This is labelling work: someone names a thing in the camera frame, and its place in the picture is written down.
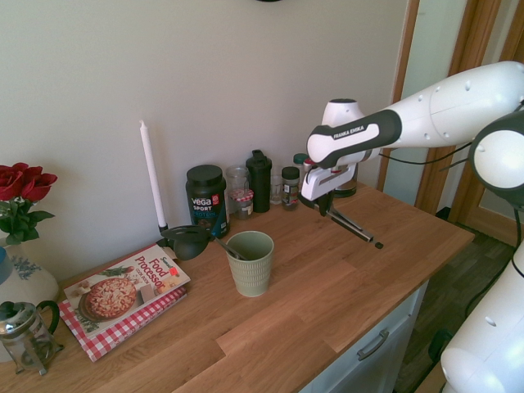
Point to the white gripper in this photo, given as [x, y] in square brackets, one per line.
[315, 186]

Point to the metal tongs with black tips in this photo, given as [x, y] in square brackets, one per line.
[352, 225]

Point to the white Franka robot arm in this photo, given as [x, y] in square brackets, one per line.
[450, 110]

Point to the green ribbed utensil holder cup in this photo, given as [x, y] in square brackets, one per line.
[249, 278]

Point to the black candle holder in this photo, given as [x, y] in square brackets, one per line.
[163, 226]

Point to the spice jar with black lid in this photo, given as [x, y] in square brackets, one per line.
[290, 186]

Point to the shiny metal kettle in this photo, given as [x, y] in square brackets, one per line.
[348, 189]

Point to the small clear drinking glass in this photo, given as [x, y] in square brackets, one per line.
[276, 192]

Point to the jar with green lid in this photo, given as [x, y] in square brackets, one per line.
[301, 159]

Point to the black shaker bottle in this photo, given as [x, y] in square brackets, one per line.
[258, 184]

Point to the jar with red checked lid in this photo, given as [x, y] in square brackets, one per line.
[244, 209]

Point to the empty clear glass jar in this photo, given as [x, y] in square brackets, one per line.
[237, 178]

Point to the black Vega protein tub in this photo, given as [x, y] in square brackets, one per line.
[206, 196]

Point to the black slotted spatula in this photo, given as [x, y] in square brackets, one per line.
[184, 232]

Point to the tall white candle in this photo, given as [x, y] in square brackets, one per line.
[151, 172]

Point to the white kitchen cabinet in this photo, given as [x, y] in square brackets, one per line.
[393, 368]

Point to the black box on floor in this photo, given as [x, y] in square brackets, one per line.
[442, 344]

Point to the Food Processor cookbook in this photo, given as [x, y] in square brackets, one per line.
[123, 290]

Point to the wooden door with glass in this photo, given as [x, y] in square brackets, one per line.
[462, 41]

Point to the red checked book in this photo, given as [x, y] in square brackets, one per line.
[106, 341]

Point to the white vase with blue print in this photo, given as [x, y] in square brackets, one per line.
[32, 282]

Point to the red roses bouquet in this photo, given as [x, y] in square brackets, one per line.
[20, 180]

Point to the glass French press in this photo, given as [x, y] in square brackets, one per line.
[24, 340]

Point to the wooden door frame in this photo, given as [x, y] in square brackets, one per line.
[409, 41]

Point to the black round wall object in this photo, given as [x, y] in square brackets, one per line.
[268, 1]

